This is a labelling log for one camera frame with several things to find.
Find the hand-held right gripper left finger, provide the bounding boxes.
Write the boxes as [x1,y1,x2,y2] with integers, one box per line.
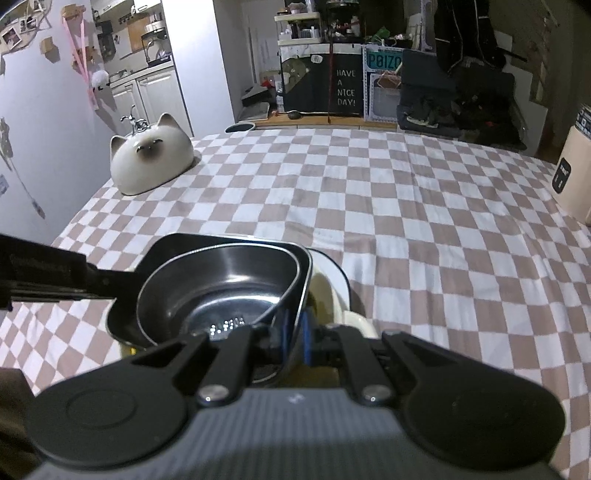
[131,314,293,407]

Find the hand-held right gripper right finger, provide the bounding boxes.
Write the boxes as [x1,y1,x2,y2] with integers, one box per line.
[298,310,467,407]

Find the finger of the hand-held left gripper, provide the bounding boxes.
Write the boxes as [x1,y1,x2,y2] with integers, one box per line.
[85,263,140,301]

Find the cream two-handled bowl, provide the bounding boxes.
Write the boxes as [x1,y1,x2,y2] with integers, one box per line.
[277,272,378,384]

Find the large square steel tray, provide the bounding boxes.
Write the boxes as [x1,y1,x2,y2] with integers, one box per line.
[105,233,314,384]

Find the white square plate dark rim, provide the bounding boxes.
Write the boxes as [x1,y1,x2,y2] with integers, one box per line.
[305,248,352,324]

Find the small square steel tray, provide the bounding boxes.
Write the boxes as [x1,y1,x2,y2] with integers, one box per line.
[136,244,302,352]

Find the cat-shaped ceramic dish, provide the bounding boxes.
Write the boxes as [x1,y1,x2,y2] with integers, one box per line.
[109,113,195,196]

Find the brown white checkered tablecloth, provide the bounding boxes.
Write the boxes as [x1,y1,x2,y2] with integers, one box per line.
[0,127,591,480]

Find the silver metal ornament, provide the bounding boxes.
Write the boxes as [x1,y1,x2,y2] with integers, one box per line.
[120,104,149,134]

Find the white kitchen cabinet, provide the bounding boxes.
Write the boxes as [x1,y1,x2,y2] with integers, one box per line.
[108,67,195,139]

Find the pink ribbon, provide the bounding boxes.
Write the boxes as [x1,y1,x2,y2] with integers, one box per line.
[62,4,101,112]

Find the low wooden platform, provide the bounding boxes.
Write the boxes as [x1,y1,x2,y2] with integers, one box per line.
[254,113,398,131]

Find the grey folded mat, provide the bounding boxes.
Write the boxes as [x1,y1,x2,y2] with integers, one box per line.
[240,85,272,121]

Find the black coffee maker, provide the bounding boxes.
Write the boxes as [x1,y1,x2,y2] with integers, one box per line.
[142,21,170,66]

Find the white blue printed box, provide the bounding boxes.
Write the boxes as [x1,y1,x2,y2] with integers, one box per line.
[361,44,404,123]

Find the black lettered sign board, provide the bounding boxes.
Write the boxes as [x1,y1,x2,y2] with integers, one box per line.
[331,53,363,115]

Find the dark patterned cloth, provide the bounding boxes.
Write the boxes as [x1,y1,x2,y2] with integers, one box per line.
[279,46,333,116]

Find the black armchair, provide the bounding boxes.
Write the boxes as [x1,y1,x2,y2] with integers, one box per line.
[397,48,527,148]

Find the white shelf rack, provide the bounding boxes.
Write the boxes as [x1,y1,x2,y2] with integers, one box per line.
[274,11,324,47]

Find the beige blender jug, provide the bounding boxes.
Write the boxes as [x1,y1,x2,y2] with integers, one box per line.
[551,105,591,227]

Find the hanging black clothes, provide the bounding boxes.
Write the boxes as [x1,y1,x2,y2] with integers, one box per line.
[434,0,502,72]

